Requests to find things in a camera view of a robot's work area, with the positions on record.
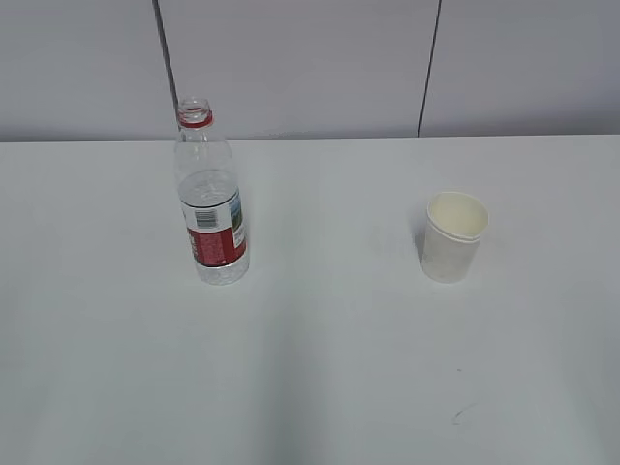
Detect white paper cup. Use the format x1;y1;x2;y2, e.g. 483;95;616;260
420;192;489;284

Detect clear plastic water bottle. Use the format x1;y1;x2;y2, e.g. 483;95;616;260
173;97;250;286

